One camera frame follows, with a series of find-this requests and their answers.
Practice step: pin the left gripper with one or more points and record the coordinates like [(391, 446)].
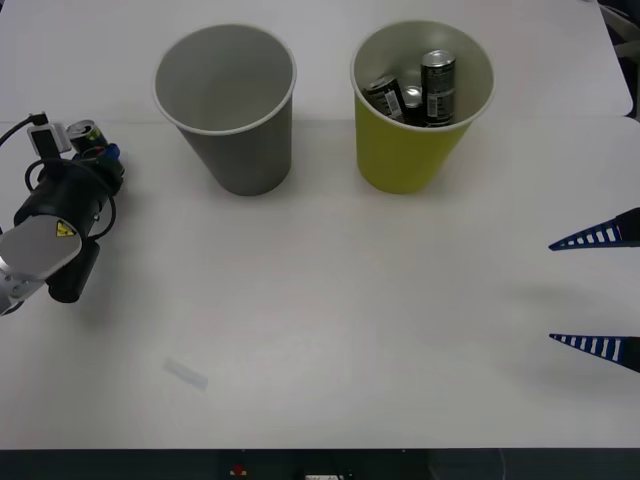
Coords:
[(107, 172)]

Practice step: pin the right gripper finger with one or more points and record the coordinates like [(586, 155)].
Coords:
[(605, 347), (600, 234)]

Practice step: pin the black can with silver top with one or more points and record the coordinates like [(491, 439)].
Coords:
[(82, 134), (413, 102)]

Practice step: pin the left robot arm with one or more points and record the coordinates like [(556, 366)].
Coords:
[(42, 245)]

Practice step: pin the grey plastic waste bin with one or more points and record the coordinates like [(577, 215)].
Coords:
[(245, 160)]

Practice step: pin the yellow-green plastic waste bin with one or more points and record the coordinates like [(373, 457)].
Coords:
[(400, 157)]

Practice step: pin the tall black can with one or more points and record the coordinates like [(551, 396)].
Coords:
[(439, 85)]

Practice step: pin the black can with white label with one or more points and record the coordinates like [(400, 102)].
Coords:
[(384, 96)]

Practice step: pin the red button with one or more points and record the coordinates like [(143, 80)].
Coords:
[(238, 470)]

